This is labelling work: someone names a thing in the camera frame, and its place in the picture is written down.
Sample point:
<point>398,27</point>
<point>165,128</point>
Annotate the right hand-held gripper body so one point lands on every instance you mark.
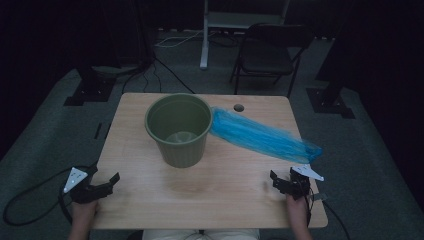
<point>298,186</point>

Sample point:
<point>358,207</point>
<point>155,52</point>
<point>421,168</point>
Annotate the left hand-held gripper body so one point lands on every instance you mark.
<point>83,193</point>

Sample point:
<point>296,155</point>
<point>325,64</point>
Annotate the blue plastic bag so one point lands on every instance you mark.
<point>260,135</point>

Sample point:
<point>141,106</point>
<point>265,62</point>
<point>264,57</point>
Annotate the green plastic bin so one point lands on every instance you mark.
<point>180,133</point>

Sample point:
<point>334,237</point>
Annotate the person's left hand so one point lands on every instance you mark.
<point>84,211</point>

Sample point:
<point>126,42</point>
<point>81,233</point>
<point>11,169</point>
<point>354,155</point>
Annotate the person's right hand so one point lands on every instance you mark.
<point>296,208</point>

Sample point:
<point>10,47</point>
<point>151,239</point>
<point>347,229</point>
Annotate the black stand base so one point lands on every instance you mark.
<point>90,91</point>
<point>330,103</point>

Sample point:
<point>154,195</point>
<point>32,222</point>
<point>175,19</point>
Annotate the person's light trousers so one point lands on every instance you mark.
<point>200,234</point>

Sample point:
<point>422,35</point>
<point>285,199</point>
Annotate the black folding chair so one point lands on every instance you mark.
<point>266,60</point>

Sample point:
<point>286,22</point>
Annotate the white metal stand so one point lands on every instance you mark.
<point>204,50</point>

